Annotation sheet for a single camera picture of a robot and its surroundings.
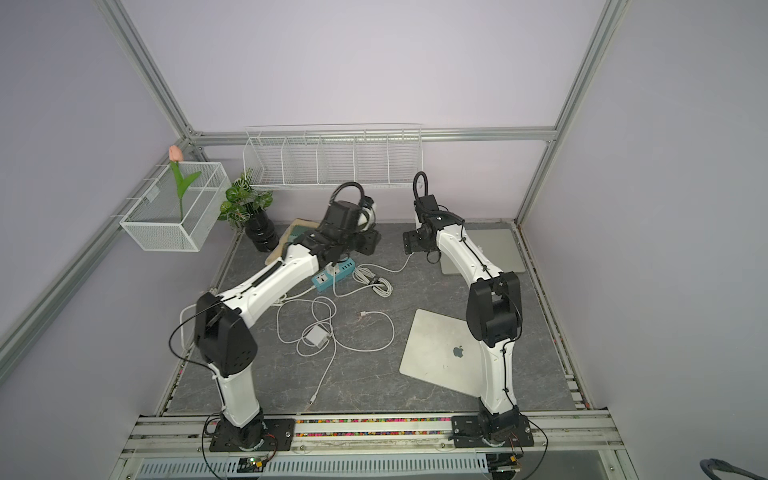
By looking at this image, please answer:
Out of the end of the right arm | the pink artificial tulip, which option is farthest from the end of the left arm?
the pink artificial tulip

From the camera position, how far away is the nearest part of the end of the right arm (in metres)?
0.70

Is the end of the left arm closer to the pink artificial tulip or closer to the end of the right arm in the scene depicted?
the end of the right arm
